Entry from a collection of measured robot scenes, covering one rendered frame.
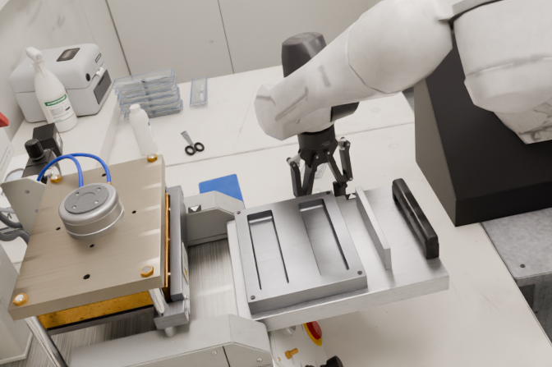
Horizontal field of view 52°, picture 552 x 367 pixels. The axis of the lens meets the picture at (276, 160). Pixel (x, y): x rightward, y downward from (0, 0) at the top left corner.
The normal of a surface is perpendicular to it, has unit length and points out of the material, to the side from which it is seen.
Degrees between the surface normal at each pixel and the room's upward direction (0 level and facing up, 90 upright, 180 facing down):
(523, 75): 62
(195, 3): 90
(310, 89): 81
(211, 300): 0
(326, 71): 70
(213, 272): 0
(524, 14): 55
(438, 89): 46
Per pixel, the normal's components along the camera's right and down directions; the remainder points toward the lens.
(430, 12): 0.17, -0.26
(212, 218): 0.15, 0.54
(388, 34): -0.70, 0.15
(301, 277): -0.15, -0.81
